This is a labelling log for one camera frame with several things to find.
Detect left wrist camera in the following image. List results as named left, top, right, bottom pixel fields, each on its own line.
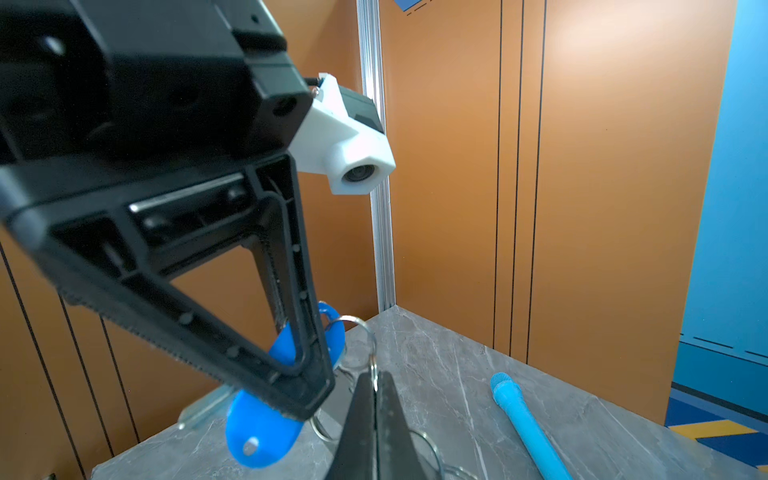
left=289, top=73, right=396, bottom=195

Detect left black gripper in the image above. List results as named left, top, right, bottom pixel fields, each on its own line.
left=1, top=1, right=310, bottom=180

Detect blue key fob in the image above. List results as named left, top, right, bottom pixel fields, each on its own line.
left=224, top=301, right=347, bottom=470

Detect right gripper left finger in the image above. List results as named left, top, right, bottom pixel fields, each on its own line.
left=325, top=373, right=377, bottom=480

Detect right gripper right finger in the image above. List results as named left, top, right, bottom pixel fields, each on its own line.
left=376, top=371, right=428, bottom=480

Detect blue toy microphone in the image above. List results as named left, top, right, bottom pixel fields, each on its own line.
left=490, top=372, right=573, bottom=480

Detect silver split key rings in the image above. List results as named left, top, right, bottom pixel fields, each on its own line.
left=308, top=314, right=481, bottom=480

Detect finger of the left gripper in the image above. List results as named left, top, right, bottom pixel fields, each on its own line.
left=1, top=157, right=334, bottom=420

